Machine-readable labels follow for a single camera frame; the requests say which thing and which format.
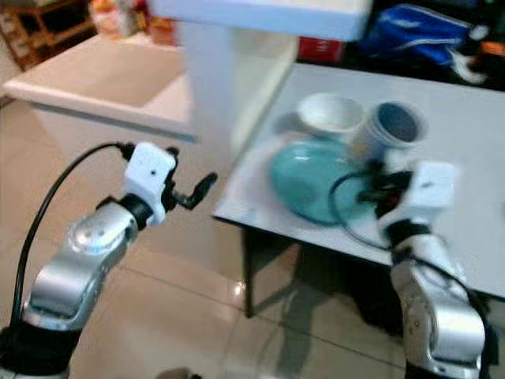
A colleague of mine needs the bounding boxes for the colourful snack packets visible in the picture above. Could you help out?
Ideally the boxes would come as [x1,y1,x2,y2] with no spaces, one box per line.
[89,0,179,47]

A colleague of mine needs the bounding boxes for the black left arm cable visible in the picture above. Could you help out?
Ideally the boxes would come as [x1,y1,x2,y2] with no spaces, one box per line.
[10,141,137,325]

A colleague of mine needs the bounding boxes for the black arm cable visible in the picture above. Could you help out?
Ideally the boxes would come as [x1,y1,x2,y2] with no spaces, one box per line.
[328,169,395,252]
[10,141,137,325]

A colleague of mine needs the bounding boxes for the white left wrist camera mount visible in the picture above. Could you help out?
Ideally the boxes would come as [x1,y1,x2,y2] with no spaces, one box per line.
[123,141,178,223]

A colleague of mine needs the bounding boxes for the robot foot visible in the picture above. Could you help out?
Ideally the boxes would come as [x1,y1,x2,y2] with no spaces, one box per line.
[156,366,204,379]

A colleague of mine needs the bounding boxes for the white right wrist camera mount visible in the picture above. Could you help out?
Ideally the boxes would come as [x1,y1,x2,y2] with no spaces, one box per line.
[399,161,459,231]

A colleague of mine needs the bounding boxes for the brown wooden shelf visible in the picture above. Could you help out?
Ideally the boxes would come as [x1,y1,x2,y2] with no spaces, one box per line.
[0,0,97,70]

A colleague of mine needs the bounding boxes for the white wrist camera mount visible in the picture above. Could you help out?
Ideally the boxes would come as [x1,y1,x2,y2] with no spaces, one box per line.
[123,141,178,223]
[399,161,459,231]

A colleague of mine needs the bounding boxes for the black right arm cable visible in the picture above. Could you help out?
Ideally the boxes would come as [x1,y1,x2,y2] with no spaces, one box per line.
[328,169,395,252]

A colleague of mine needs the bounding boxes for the red box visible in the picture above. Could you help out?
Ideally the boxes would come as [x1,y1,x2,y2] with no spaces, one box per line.
[297,36,347,65]

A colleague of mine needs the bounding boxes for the blue fabric bag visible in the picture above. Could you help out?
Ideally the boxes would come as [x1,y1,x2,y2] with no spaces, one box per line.
[357,3,473,69]

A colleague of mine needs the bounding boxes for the white table black legs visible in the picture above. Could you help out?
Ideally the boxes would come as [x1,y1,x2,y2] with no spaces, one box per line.
[212,62,505,321]

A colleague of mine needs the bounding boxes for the teal round plate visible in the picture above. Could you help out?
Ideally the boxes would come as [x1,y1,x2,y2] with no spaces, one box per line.
[269,141,381,227]

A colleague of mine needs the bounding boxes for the white ceramic bowl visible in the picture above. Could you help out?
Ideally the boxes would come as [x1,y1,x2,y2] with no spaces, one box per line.
[297,92,367,141]

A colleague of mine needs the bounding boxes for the white cup blue inside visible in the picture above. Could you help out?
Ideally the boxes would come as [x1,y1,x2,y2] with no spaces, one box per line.
[350,100,428,167]

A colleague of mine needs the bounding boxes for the black object under table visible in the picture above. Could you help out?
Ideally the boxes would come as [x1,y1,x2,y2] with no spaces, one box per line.
[331,265,411,340]

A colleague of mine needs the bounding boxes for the white pillar shelf unit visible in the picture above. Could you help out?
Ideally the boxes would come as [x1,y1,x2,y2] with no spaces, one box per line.
[150,0,373,171]

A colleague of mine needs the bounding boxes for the white low counter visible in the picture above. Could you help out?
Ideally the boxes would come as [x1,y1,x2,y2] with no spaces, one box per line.
[0,33,196,155]

